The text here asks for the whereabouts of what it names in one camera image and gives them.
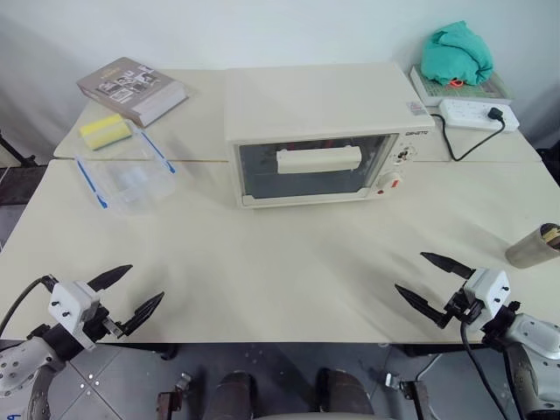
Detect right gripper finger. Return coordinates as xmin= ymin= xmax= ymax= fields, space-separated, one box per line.
xmin=394 ymin=283 xmax=449 ymax=329
xmin=419 ymin=251 xmax=476 ymax=280

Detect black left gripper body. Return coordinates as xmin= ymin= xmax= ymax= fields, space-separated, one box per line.
xmin=80 ymin=301 xmax=126 ymax=347

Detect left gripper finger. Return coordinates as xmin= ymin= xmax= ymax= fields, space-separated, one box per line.
xmin=115 ymin=290 xmax=166 ymax=339
xmin=87 ymin=263 xmax=134 ymax=294

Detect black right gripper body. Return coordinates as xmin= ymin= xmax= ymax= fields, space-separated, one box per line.
xmin=444 ymin=288 xmax=483 ymax=327

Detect white oven timer knob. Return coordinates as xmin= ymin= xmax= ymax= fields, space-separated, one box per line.
xmin=379 ymin=171 xmax=405 ymax=193

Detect cream toaster oven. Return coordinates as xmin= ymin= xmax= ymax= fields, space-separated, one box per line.
xmin=223 ymin=60 xmax=435 ymax=211

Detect table leg with caster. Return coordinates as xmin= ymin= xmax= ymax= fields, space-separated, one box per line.
xmin=156 ymin=371 xmax=194 ymax=420
xmin=383 ymin=370 xmax=435 ymax=420

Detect clear container with blue clips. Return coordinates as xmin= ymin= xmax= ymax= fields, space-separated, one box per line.
xmin=73 ymin=126 xmax=178 ymax=218

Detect wooden sticks in cup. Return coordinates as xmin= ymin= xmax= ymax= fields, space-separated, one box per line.
xmin=542 ymin=223 xmax=560 ymax=251

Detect dark rounded shape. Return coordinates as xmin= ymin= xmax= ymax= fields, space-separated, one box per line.
xmin=215 ymin=370 xmax=257 ymax=420

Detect yellow white sponge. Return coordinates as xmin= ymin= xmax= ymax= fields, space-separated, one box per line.
xmin=79 ymin=114 xmax=134 ymax=152

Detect white power strip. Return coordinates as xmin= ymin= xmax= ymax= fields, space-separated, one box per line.
xmin=437 ymin=98 xmax=521 ymax=135

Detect black stand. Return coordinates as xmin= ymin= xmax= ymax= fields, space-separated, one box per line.
xmin=0 ymin=129 xmax=37 ymax=168

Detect flat green white box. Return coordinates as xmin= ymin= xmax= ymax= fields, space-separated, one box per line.
xmin=409 ymin=65 xmax=515 ymax=108

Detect thick grey hardcover book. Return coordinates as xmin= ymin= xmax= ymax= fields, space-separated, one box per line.
xmin=75 ymin=56 xmax=191 ymax=129

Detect green crumpled cloth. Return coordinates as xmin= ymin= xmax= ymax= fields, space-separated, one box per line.
xmin=419 ymin=17 xmax=495 ymax=88

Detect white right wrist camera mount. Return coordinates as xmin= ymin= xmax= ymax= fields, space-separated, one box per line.
xmin=462 ymin=267 xmax=511 ymax=330

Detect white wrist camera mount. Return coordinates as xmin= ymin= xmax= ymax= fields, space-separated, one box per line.
xmin=462 ymin=267 xmax=511 ymax=330
xmin=46 ymin=280 xmax=103 ymax=352

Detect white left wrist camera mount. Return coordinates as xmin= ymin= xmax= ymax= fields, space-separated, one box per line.
xmin=46 ymin=280 xmax=103 ymax=352

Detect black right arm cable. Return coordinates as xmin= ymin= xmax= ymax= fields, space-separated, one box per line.
xmin=458 ymin=322 xmax=526 ymax=420

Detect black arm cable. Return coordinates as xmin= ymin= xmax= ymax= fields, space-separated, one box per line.
xmin=458 ymin=322 xmax=526 ymax=420
xmin=0 ymin=274 xmax=59 ymax=326

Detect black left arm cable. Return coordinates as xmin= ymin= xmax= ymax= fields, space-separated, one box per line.
xmin=0 ymin=274 xmax=59 ymax=326

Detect black power plug with cable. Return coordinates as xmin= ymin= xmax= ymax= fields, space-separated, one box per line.
xmin=430 ymin=107 xmax=507 ymax=163

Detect glass oven door with handle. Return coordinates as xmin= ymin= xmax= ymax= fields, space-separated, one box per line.
xmin=233 ymin=133 xmax=399 ymax=202

